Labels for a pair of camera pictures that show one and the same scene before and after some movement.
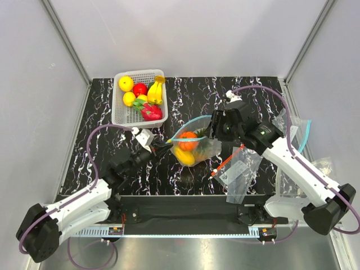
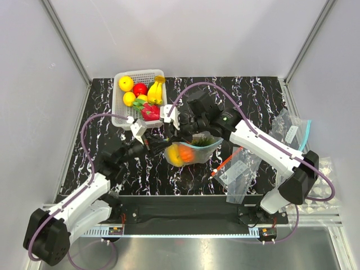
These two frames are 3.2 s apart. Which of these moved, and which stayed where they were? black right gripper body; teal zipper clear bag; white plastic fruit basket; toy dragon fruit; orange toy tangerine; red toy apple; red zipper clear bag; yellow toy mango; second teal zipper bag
Moved: black right gripper body; yellow toy mango; orange toy tangerine
Stayed: second teal zipper bag; teal zipper clear bag; toy dragon fruit; white plastic fruit basket; red zipper clear bag; red toy apple
